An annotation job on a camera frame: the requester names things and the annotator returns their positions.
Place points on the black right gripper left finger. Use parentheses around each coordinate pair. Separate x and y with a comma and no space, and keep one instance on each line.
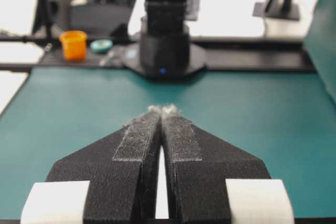
(112,180)

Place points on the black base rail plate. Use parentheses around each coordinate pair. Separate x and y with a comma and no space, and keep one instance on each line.
(219,57)

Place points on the orange plastic cup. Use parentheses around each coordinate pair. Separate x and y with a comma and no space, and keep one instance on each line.
(74,45)

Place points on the black office chair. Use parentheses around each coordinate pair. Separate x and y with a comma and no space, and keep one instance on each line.
(106,18)

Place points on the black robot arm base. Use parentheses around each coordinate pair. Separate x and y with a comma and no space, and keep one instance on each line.
(164,50)

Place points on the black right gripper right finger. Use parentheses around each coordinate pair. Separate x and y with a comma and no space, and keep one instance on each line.
(212,181)

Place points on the black monitor stand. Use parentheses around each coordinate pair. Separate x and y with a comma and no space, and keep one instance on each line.
(278,9)

